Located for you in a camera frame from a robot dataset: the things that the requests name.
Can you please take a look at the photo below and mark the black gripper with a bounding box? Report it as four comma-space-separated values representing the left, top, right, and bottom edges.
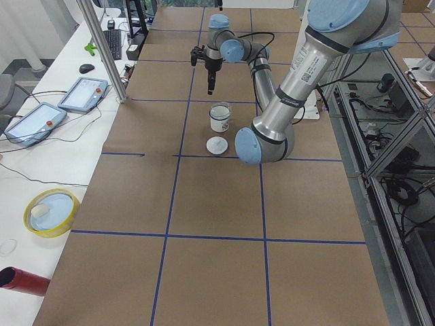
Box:
205, 56, 223, 95

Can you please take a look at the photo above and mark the white enamel cup lid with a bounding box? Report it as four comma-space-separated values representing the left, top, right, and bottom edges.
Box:
206, 137, 228, 155

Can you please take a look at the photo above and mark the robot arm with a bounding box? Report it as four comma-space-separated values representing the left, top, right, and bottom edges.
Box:
203, 1, 402, 165

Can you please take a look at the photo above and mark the white enamel cup blue rim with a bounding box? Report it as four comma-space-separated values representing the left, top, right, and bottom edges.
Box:
210, 118, 229, 132

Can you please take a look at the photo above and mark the black keyboard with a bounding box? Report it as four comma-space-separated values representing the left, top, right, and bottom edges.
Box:
103, 29, 122, 60

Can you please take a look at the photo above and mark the green plastic object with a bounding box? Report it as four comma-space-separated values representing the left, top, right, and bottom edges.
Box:
84, 43, 97, 56

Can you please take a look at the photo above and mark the black computer mouse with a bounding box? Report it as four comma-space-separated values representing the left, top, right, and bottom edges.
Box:
79, 64, 95, 74

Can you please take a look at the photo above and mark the far teach pendant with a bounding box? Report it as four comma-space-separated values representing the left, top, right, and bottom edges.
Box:
57, 77, 109, 113

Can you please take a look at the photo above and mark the teach pendant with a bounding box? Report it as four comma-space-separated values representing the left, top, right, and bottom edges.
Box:
57, 77, 109, 113
5, 102, 67, 147

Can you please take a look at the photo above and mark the near teach pendant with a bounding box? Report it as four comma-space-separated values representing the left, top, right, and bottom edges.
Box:
5, 102, 67, 147

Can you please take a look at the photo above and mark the grey office chair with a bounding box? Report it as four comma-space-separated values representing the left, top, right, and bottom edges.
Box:
1, 74, 16, 110

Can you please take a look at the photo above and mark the yellow tape roll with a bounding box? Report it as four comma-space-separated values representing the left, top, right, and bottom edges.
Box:
23, 188, 81, 238

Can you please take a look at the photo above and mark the red bottle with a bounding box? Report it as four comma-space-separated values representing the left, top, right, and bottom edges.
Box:
1, 266, 50, 296

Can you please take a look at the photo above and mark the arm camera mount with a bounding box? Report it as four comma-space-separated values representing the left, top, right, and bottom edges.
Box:
190, 46, 206, 67

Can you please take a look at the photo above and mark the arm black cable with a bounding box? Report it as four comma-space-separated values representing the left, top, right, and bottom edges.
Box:
234, 31, 276, 69

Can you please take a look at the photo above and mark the grey aluminium frame post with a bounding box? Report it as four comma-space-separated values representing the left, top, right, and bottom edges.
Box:
77, 0, 127, 103

